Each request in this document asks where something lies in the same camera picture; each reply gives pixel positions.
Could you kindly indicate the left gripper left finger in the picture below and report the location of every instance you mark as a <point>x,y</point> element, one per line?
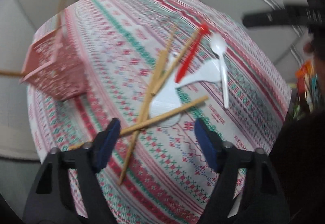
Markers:
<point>50,199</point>

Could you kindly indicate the striped patterned tablecloth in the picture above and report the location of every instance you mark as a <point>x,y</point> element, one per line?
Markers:
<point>168,179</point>

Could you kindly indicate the small white plastic spoon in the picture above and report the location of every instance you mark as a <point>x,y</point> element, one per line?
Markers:
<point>219,46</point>

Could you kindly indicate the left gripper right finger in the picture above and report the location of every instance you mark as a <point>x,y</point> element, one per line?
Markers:
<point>261,200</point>

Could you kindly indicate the pink perforated utensil holder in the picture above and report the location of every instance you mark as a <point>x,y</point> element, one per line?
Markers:
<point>53,65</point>

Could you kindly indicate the person's right hand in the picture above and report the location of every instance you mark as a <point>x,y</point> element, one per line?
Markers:
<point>309,48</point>

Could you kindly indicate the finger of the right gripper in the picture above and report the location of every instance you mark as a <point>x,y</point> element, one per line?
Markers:
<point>289,15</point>

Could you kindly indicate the red plastic spoon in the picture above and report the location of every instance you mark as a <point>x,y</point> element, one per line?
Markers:
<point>204,30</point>

